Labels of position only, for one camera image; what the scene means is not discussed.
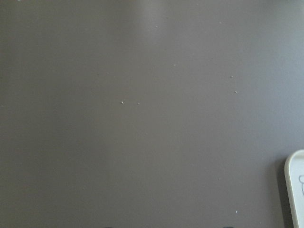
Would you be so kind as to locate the white rectangular tray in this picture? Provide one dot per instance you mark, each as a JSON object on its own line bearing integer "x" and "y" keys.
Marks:
{"x": 294, "y": 176}

